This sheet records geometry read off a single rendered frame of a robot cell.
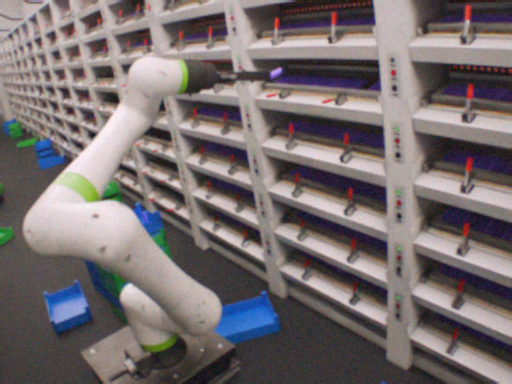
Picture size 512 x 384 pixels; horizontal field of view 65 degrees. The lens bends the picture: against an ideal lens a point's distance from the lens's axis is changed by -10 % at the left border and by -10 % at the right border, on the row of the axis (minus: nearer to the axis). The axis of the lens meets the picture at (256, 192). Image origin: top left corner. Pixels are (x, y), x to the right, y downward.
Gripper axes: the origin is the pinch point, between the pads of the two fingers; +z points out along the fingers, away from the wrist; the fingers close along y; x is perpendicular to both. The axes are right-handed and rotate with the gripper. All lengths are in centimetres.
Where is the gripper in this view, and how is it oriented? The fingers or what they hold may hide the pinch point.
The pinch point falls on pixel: (258, 76)
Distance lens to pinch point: 133.0
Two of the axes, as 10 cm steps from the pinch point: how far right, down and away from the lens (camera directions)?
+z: 8.0, -1.5, 5.9
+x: -0.1, 9.6, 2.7
